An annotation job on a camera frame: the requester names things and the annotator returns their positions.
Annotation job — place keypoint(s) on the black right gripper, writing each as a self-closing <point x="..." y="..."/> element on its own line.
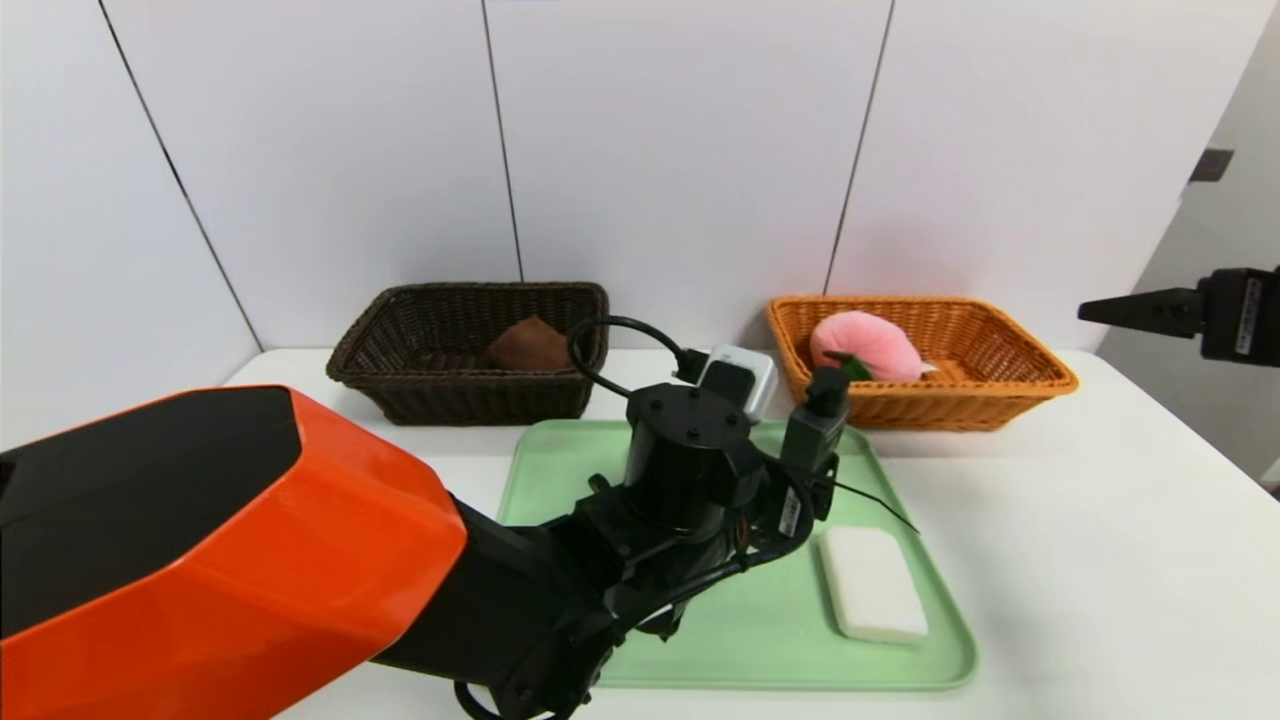
<point x="1243" y="313"/>

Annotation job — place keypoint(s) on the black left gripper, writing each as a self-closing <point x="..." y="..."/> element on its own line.
<point x="785" y="495"/>

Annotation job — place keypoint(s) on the dark green pump bottle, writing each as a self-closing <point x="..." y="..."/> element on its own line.
<point x="812" y="430"/>

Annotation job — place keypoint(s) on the white soap bar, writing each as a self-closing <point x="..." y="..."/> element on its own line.
<point x="875" y="585"/>

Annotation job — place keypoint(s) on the pink plush peach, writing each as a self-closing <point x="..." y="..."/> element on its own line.
<point x="870" y="340"/>

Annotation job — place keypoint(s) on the brown towel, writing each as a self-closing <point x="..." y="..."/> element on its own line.
<point x="530" y="348"/>

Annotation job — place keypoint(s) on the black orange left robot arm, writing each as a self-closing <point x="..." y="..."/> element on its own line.
<point x="200" y="560"/>

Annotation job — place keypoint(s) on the orange wicker basket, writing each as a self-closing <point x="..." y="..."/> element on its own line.
<point x="980" y="395"/>

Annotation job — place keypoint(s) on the dark brown wicker basket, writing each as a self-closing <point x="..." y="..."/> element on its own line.
<point x="430" y="390"/>

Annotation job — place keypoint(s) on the thin black zip tie tail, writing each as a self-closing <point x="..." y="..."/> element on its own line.
<point x="880" y="508"/>

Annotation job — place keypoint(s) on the light green plastic tray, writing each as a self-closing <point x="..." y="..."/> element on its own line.
<point x="770" y="640"/>

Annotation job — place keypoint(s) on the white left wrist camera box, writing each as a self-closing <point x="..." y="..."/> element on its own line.
<point x="755" y="375"/>

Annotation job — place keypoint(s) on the dark wall plate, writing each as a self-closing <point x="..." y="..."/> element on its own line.
<point x="1210" y="167"/>

